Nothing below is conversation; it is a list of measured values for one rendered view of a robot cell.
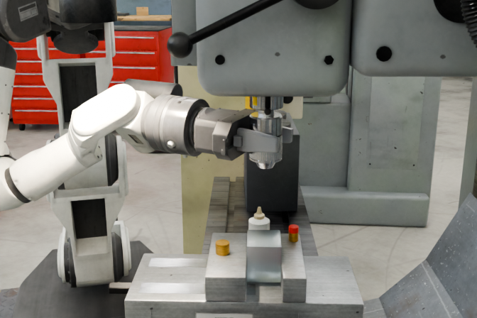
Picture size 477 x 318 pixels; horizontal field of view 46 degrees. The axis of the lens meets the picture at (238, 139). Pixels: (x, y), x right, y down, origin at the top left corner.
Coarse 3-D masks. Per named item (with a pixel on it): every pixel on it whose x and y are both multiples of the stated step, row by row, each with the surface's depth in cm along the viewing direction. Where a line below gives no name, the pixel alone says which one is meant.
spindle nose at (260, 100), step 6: (252, 102) 78; (258, 102) 77; (264, 102) 77; (276, 102) 77; (282, 102) 78; (252, 108) 78; (258, 108) 78; (264, 108) 77; (270, 108) 77; (276, 108) 78
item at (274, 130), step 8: (256, 128) 79; (264, 128) 78; (272, 128) 78; (280, 128) 79; (280, 136) 80; (280, 144) 80; (256, 152) 80; (280, 152) 80; (256, 160) 80; (264, 160) 79; (272, 160) 80
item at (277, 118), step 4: (256, 112) 81; (276, 112) 81; (252, 116) 79; (256, 116) 79; (260, 116) 79; (264, 116) 79; (268, 116) 79; (272, 116) 79; (276, 116) 79; (280, 116) 79; (252, 120) 79; (256, 120) 78; (260, 120) 78; (264, 120) 78; (268, 120) 78; (272, 120) 78; (276, 120) 78; (280, 120) 79; (256, 124) 78; (260, 124) 78; (264, 124) 78; (268, 124) 78; (272, 124) 78; (276, 124) 78
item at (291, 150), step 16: (288, 144) 127; (288, 160) 128; (256, 176) 129; (272, 176) 129; (288, 176) 129; (256, 192) 130; (272, 192) 130; (288, 192) 130; (256, 208) 131; (272, 208) 131; (288, 208) 132
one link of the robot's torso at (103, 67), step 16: (112, 32) 134; (112, 48) 134; (48, 64) 130; (64, 64) 132; (80, 64) 133; (96, 64) 132; (48, 80) 130; (64, 80) 135; (80, 80) 136; (96, 80) 137; (64, 96) 137; (80, 96) 138; (64, 112) 138; (64, 128) 134; (112, 144) 140; (112, 160) 139; (80, 176) 137; (96, 176) 138; (112, 176) 140
